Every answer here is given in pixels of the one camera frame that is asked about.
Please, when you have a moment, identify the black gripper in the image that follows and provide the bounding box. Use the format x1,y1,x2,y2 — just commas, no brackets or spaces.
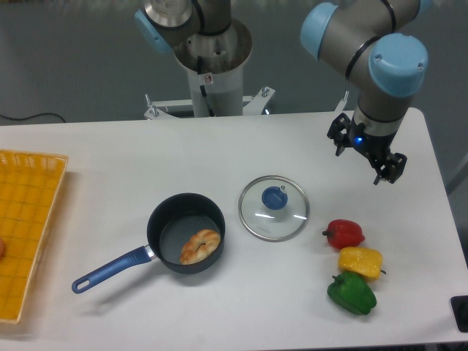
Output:
327,113,407,185

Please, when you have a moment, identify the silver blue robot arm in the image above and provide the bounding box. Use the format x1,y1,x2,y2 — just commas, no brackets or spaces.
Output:
300,1,432,184

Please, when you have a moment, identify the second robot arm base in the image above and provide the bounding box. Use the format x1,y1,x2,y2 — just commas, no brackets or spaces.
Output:
135,0,252,74

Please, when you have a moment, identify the glass pot lid blue knob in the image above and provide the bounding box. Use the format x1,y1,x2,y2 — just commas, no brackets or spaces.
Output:
238,175,310,242

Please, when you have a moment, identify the red bell pepper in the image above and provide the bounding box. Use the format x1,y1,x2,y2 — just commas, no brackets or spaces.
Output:
322,219,365,249

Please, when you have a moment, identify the yellow bell pepper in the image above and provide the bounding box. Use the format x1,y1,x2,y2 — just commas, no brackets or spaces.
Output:
338,246,383,282

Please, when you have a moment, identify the green bell pepper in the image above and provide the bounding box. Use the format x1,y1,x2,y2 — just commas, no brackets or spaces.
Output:
327,271,377,315

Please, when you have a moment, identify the black device at table edge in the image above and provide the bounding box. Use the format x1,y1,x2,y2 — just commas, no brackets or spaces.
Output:
450,295,468,333

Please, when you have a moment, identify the braided bagel bread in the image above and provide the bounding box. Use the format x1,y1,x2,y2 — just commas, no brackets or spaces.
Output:
179,229,221,265

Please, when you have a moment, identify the yellow wicker basket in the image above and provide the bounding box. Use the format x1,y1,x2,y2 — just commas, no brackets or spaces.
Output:
1,149,69,324

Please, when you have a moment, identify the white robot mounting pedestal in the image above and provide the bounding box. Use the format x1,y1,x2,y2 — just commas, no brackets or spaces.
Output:
143,69,276,120

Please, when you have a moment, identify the dark saucepan blue handle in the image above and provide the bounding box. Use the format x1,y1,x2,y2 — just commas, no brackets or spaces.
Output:
72,193,225,294

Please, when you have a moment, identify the black cable on floor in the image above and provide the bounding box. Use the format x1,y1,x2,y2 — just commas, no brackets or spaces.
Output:
0,112,68,123

